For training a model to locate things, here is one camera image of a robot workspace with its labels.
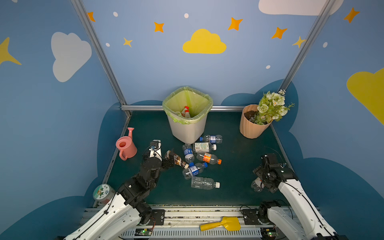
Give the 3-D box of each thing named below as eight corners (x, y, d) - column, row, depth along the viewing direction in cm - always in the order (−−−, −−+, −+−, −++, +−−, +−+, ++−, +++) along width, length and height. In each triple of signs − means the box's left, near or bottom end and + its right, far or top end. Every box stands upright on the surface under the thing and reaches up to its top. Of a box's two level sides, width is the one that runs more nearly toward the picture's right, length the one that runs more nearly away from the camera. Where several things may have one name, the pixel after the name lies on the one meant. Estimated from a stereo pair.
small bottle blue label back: (199, 143, 103) (199, 140, 100) (199, 137, 106) (199, 134, 104) (221, 143, 103) (222, 141, 100) (221, 137, 106) (221, 134, 104)
